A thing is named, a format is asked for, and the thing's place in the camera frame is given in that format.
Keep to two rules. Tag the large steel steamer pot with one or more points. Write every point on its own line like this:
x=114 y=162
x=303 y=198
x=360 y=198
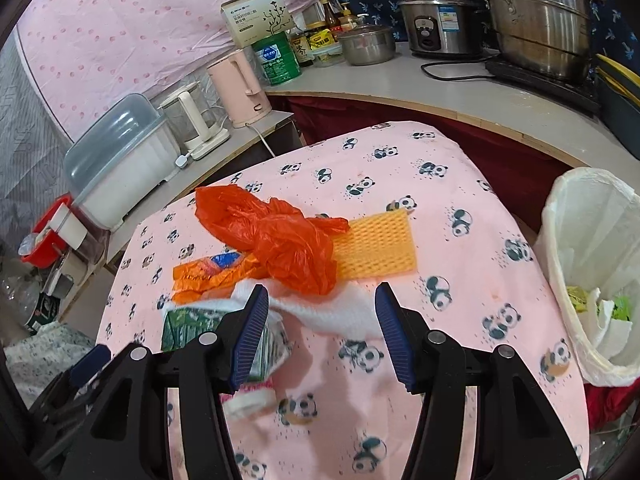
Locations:
x=540 y=20

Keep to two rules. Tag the pink panda tablecloth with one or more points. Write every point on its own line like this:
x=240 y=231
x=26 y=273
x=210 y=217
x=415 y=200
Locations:
x=450 y=240

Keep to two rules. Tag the white power plug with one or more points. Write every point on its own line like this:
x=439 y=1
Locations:
x=182 y=161

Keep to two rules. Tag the white dish box clear lid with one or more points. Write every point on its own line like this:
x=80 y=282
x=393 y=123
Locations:
x=130 y=175

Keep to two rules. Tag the grey patterned curtain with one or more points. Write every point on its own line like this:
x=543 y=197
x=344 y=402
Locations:
x=25 y=135

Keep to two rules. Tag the brown seasoning bottle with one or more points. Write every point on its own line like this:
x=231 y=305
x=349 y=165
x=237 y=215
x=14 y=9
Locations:
x=328 y=12

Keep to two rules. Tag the steel rice cooker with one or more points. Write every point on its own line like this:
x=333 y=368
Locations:
x=440 y=20

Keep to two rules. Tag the red orange plastic bag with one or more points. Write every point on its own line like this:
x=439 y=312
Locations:
x=280 y=245

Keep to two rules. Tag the white lidded clear container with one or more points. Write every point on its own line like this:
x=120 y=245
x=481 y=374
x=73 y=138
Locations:
x=75 y=230

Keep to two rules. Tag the green tin can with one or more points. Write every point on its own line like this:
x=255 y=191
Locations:
x=275 y=62

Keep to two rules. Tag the nested yellow blue bowls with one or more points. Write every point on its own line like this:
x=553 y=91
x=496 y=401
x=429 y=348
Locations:
x=620 y=105

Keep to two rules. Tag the pink dotted cloth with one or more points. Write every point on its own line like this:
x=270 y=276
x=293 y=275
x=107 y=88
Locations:
x=125 y=25

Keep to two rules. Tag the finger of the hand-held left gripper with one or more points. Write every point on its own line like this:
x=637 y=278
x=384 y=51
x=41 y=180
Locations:
x=90 y=362

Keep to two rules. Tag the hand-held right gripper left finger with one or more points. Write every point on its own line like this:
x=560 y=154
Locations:
x=250 y=335

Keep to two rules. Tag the pink electric kettle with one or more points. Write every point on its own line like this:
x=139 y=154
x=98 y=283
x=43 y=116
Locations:
x=235 y=90

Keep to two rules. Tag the orange snack bag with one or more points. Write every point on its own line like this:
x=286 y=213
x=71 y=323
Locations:
x=200 y=277

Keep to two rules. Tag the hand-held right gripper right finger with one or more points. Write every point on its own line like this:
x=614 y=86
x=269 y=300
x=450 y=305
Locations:
x=395 y=340

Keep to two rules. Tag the clear glass container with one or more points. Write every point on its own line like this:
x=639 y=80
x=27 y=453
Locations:
x=327 y=56

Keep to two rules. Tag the beige carton box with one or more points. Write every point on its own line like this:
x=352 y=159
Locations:
x=255 y=17

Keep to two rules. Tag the grey floral cloth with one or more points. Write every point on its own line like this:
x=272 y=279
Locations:
x=45 y=355

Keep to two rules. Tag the yellow green snack bag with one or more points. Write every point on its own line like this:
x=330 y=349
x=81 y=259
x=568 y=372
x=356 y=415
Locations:
x=577 y=300

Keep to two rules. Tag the red basin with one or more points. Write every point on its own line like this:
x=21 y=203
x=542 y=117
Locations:
x=42 y=250

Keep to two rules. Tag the white paper towel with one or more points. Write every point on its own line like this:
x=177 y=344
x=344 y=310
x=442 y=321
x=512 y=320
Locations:
x=330 y=315

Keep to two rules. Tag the flat orange foam net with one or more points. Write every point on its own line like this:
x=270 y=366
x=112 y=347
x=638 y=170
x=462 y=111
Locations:
x=380 y=245

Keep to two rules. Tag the bin with white liner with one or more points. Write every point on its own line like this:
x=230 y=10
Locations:
x=565 y=240

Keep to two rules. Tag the dark sauce bottle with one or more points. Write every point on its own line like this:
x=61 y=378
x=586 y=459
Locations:
x=300 y=50

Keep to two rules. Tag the dark green packet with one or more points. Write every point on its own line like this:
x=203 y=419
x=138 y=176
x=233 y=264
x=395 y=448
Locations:
x=185 y=330

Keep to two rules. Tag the black induction cooker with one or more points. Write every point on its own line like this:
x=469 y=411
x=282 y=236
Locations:
x=540 y=87

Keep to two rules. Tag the dark red curtain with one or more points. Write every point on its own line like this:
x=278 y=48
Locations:
x=400 y=115

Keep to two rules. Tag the white tissue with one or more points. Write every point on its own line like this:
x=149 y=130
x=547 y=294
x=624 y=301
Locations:
x=607 y=332

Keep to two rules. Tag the small steel pot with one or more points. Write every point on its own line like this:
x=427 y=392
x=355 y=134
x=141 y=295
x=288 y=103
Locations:
x=367 y=45

